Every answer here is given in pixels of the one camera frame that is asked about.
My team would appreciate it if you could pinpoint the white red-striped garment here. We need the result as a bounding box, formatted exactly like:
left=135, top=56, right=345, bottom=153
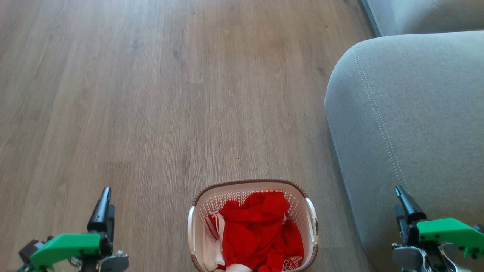
left=202, top=212, right=253, bottom=272

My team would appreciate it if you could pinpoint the red garment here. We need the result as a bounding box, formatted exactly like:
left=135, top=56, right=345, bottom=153
left=219, top=191, right=304, bottom=272

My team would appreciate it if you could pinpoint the grey fabric sofa cushion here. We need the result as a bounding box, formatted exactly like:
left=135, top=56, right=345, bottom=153
left=361, top=0, right=484, bottom=37

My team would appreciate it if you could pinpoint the white plastic laundry basket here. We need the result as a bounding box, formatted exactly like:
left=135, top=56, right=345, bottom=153
left=187, top=179, right=320, bottom=272

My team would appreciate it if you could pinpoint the green silver right gripper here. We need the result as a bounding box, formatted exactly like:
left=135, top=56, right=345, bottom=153
left=392, top=185, right=484, bottom=272

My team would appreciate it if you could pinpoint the green silver left gripper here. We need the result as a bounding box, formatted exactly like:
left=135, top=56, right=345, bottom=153
left=30, top=187, right=129, bottom=272

